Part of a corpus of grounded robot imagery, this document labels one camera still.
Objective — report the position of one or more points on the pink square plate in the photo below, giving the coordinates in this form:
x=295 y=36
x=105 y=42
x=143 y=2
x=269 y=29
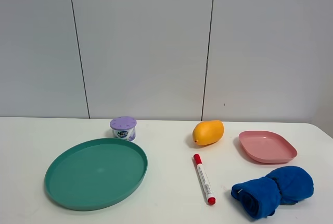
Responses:
x=267 y=147

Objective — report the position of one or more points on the rolled blue towel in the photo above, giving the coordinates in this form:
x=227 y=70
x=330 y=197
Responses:
x=282 y=186

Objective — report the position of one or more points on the red white marker pen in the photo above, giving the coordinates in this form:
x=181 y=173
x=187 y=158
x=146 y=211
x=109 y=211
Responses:
x=211 y=200

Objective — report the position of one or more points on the round green plate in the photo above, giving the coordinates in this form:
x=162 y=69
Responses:
x=95 y=174

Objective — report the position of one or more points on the yellow mango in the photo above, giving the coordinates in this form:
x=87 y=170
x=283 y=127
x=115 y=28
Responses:
x=208 y=132

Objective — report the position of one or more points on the purple air freshener can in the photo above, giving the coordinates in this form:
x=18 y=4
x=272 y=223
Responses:
x=124 y=128

